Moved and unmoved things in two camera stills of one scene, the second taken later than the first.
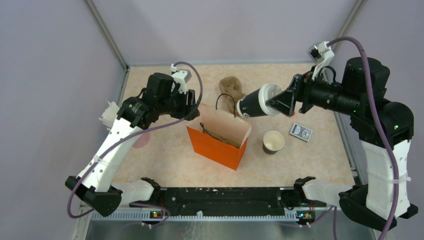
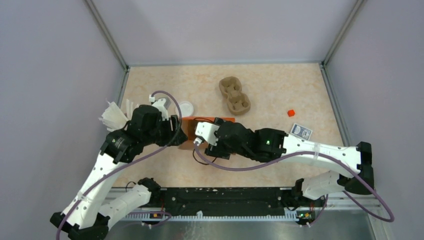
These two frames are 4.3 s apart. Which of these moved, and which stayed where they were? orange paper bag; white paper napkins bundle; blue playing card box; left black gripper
Moved: left black gripper; orange paper bag
Stayed: white paper napkins bundle; blue playing card box
